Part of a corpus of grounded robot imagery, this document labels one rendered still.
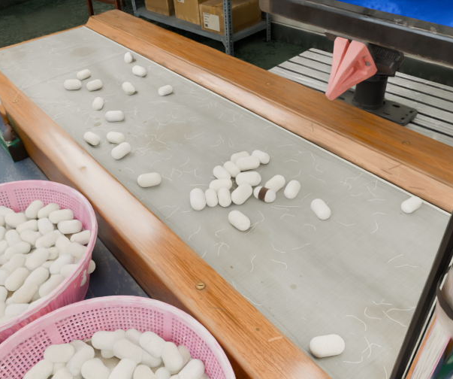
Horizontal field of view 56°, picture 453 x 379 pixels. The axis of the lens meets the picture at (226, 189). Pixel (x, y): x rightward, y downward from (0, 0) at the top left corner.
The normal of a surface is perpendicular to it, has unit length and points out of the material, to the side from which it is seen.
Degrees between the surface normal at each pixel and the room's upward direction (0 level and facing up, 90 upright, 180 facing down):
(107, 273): 0
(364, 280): 0
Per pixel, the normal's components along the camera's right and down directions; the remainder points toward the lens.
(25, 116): -0.06, -0.77
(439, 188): -0.58, -0.23
